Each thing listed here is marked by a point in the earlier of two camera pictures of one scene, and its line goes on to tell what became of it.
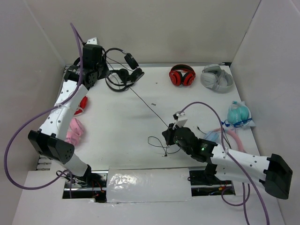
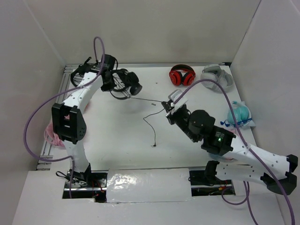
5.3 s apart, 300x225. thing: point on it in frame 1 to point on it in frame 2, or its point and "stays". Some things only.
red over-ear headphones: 181,74 stays
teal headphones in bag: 238,116 stays
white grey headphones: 213,77 stays
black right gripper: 171,132 to 170,116
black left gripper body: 102,69 to 108,85
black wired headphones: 131,63 to 127,83
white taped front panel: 138,185 stays
